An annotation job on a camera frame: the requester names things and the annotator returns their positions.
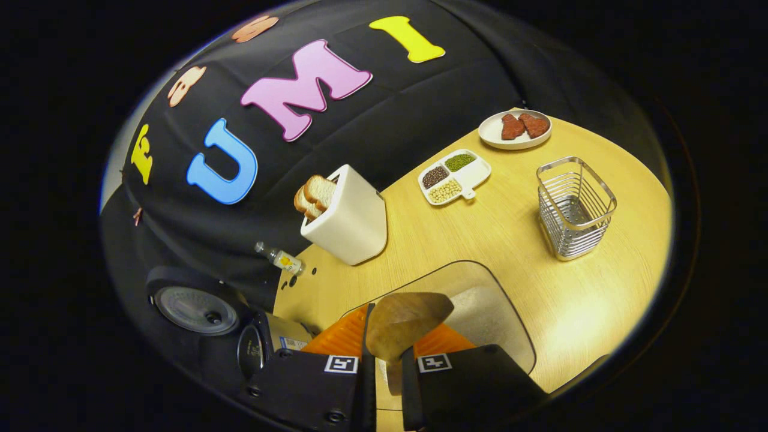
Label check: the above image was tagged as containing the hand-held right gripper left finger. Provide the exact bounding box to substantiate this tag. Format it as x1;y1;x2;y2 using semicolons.
245;303;377;432

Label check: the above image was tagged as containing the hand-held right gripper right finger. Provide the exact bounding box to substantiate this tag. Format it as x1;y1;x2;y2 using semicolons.
400;323;548;432

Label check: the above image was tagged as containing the white rice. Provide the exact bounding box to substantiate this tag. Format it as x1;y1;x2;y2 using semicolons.
443;285;518;364

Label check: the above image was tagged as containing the wooden spoon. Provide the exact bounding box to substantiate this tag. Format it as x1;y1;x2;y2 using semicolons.
365;292;455;397

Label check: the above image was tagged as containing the dark blue rice cooker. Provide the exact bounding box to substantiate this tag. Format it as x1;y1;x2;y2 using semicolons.
146;266;314;380

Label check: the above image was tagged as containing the metal wire chopstick holder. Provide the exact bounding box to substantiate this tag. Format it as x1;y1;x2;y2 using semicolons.
536;157;617;261

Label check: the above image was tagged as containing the clear plastic rice container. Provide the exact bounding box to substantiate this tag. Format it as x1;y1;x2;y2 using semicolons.
339;260;536;412

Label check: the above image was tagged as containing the small clear bottle yellow label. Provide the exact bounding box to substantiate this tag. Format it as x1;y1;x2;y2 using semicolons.
254;241;305;277

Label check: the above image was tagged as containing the white toaster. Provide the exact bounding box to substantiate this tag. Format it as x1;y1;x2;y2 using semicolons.
300;164;388;266

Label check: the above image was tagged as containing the toast bread slice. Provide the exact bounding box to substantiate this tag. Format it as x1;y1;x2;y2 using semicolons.
303;175;337;211
293;186;322;220

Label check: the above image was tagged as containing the white divided dish of beans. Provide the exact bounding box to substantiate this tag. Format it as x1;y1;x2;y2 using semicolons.
418;148;492;206

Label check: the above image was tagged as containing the round white plate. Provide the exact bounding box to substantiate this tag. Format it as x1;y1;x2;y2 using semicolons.
478;109;553;150

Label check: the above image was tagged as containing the red meat piece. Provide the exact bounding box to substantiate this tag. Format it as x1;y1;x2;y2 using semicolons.
501;113;526;140
520;113;551;139

